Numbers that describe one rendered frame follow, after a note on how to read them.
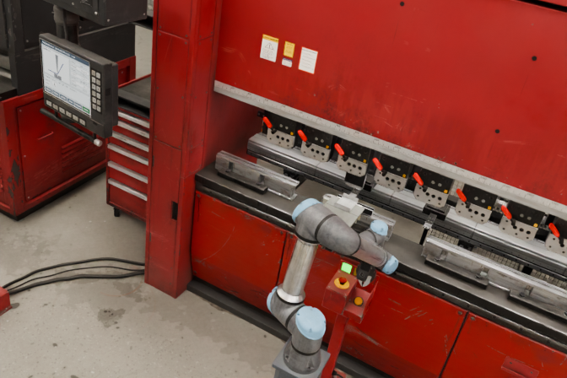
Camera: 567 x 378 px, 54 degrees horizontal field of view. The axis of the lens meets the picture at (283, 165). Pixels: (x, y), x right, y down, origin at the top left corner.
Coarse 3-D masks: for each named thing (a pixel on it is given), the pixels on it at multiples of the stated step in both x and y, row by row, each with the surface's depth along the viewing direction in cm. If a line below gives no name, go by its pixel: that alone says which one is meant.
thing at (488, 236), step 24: (264, 144) 326; (288, 168) 323; (312, 168) 315; (336, 168) 314; (360, 192) 306; (384, 192) 299; (408, 192) 303; (408, 216) 298; (456, 216) 289; (480, 240) 284; (504, 240) 278; (528, 264) 277; (552, 264) 271
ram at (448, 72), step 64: (256, 0) 261; (320, 0) 246; (384, 0) 233; (448, 0) 221; (512, 0) 210; (256, 64) 274; (320, 64) 258; (384, 64) 244; (448, 64) 231; (512, 64) 219; (320, 128) 272; (384, 128) 256; (448, 128) 241; (512, 128) 229
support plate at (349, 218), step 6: (330, 198) 283; (336, 198) 284; (324, 204) 277; (330, 204) 278; (336, 210) 274; (342, 210) 275; (354, 210) 277; (360, 210) 278; (342, 216) 271; (348, 216) 272; (354, 216) 272; (348, 222) 267
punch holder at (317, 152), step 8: (312, 128) 273; (312, 136) 275; (320, 136) 273; (328, 136) 271; (336, 136) 275; (304, 144) 279; (312, 144) 277; (320, 144) 275; (328, 144) 273; (304, 152) 281; (312, 152) 278; (320, 152) 276; (328, 152) 274; (320, 160) 278; (328, 160) 280
